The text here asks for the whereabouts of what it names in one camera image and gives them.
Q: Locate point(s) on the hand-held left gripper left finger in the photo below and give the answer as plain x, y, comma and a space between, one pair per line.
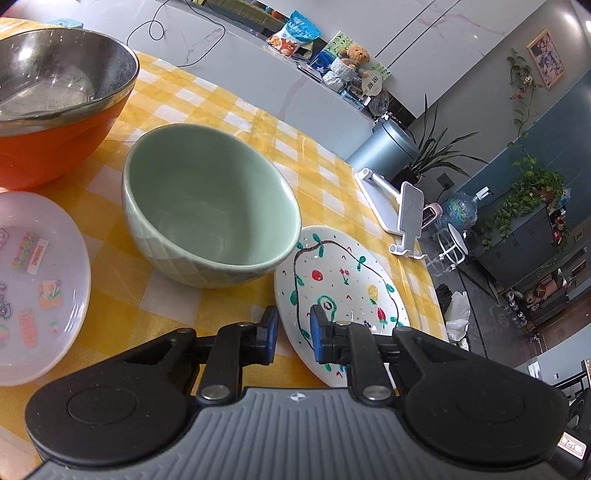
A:
271, 335

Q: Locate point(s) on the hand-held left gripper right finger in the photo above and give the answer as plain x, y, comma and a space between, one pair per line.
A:
317, 335

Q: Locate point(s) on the white painted fruit plate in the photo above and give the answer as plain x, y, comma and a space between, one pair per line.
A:
344, 284

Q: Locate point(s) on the pale green ceramic bowl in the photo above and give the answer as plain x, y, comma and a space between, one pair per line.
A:
207, 203

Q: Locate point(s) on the translucent plate with stickers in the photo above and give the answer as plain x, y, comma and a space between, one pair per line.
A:
46, 277

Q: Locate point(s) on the orange steel mixing bowl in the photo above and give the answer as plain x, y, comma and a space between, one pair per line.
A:
46, 157

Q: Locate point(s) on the white plastic bag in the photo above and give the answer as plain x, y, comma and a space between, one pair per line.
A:
458, 314

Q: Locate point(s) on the white folding phone stand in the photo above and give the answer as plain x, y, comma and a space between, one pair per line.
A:
409, 207

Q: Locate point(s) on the white round stool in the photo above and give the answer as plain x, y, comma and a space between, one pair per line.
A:
451, 240

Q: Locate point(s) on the pink space heater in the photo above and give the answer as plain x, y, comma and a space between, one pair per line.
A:
431, 217

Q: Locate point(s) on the large water bottle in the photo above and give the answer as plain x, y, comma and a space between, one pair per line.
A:
459, 210

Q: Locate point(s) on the grey-blue pedal trash can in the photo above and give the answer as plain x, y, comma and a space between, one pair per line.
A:
382, 147

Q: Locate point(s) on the long-leaf potted plant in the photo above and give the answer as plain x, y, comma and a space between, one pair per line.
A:
431, 154

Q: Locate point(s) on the blue-grey cabinet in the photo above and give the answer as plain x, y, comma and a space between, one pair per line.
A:
517, 249

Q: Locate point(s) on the yellow checked tablecloth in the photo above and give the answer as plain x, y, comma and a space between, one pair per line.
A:
221, 110

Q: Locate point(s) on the round paper fan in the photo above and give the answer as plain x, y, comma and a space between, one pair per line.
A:
372, 84

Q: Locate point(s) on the green pothos plant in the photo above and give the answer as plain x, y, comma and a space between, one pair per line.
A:
531, 189

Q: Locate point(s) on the white woven basket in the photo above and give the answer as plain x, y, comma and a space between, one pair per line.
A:
337, 74

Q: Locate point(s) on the blue tissue box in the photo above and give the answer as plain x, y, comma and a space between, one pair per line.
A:
324, 59

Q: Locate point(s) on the brown teddy bear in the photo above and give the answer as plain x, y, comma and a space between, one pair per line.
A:
356, 55

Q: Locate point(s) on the blue snack bag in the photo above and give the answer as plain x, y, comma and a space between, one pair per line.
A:
295, 34

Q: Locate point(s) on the hanging vine plant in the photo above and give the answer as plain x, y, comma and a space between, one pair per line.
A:
524, 87

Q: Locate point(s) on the framed wall picture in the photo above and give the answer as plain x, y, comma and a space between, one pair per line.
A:
545, 57

